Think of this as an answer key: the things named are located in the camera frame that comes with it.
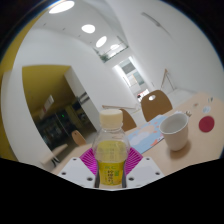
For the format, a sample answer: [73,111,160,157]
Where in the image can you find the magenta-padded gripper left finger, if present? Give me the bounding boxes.
[57,148,100,188]

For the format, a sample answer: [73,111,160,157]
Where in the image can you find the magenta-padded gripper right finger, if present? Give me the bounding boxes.
[122,147,165,188]

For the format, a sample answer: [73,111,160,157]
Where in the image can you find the clear bottle with yellow label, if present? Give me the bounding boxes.
[91,108,131,189]

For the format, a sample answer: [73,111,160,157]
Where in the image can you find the light wooden side table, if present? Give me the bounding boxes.
[40,143,69,166]

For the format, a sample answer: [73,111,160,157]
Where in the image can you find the brown wooden chair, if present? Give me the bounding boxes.
[70,129,88,147]
[140,89,174,123]
[119,108,138,133]

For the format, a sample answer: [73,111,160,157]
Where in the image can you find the pale blue printed booklet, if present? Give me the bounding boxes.
[127,114,168,155]

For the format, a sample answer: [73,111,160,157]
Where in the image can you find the white ceramic mug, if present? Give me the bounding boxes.
[158,112,190,152]

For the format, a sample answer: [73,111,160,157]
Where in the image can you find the dark shop shelf unit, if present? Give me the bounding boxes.
[34,109,84,148]

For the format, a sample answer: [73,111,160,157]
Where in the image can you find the white hanging sign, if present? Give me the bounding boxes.
[43,94,55,111]

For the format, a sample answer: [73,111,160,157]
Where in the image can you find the flat round red coaster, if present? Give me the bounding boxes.
[198,115,216,133]

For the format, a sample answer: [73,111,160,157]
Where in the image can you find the green balcony plant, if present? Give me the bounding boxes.
[99,53,110,64]

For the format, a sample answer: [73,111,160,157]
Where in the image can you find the round ceiling lights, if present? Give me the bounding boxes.
[48,0,121,51]

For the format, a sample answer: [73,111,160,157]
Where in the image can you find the long grey wall lamp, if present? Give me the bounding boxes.
[140,11,172,37]

